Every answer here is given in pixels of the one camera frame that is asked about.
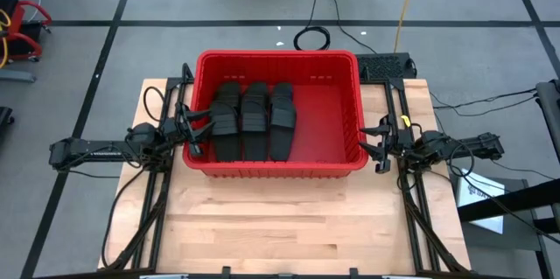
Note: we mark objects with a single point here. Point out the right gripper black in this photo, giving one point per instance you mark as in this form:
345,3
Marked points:
400,143

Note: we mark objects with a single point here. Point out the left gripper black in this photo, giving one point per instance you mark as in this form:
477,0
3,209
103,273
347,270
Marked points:
177,130

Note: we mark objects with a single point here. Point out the black rubber slide sandal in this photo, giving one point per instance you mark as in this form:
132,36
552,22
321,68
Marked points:
255,143
227,148

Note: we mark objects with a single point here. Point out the black plastic part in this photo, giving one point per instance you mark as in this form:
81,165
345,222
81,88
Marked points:
282,139

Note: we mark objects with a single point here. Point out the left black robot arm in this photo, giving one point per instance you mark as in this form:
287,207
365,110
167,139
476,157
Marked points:
87,150

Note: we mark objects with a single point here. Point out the red plastic ribbed bin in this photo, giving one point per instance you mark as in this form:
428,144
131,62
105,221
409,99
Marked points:
324,130

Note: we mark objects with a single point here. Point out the white printed paper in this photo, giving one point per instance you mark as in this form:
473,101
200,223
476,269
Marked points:
479,189

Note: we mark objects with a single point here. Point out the black beam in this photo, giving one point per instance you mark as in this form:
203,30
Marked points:
525,202

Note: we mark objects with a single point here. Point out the grey side cart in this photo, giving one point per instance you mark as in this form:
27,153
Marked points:
516,244

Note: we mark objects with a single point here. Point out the grey stand foot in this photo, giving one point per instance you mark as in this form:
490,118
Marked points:
17,76

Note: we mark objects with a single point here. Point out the black caster wheel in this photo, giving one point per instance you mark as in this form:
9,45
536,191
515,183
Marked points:
4,115

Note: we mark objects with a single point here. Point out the red tubular cart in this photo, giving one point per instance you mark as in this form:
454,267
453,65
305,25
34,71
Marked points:
18,18

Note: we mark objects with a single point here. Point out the black left side frame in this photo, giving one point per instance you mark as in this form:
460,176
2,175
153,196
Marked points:
175,81

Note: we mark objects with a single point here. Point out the black frame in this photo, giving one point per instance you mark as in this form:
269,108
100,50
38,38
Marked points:
175,81
395,83

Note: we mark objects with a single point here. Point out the black right side frame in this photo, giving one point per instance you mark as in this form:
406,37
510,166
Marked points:
395,83

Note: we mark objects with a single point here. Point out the black front frame rail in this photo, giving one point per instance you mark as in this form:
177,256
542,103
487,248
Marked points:
245,276

